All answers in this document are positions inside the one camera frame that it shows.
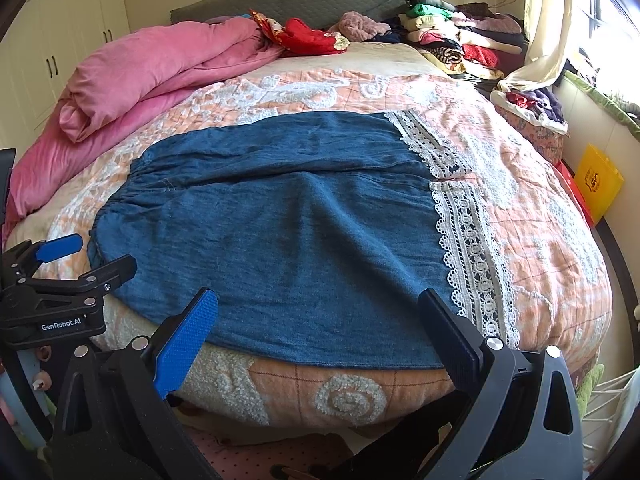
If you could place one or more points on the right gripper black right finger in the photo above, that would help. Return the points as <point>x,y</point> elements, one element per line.
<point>455,340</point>

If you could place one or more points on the mauve fuzzy garment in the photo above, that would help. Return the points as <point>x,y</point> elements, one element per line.
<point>357,27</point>

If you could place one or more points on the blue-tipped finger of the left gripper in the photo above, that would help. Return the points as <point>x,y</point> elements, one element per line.
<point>47,251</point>

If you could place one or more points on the grey quilted headboard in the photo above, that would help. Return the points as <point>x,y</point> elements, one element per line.
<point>319,14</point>

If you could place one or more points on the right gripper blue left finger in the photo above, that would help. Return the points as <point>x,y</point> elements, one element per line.
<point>177,341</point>

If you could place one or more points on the cream curtain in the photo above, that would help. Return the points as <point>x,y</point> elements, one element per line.
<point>547,25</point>

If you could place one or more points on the window with dark frame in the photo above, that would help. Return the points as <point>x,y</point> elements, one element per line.
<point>607,51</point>

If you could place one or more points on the white wire rack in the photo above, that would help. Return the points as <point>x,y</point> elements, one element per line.
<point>608,414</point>

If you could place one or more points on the red embroidered garment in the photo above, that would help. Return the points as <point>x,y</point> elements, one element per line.
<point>297,38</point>

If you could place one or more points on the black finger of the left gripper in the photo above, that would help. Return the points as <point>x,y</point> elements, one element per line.
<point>94,284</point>

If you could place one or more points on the yellow paper bag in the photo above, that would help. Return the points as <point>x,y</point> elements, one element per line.
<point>599,181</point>

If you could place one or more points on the blue denim lace-trimmed pants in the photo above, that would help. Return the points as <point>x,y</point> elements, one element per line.
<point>318,231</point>

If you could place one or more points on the floral fabric storage box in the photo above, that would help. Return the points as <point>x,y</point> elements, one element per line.
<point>534,124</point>

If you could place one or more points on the pink folded duvet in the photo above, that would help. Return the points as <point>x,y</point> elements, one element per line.
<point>123,86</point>

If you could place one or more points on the pile of folded clothes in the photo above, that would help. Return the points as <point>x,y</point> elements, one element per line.
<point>469,41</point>

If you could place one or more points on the cream wardrobe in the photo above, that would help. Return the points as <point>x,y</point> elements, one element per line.
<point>42,47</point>

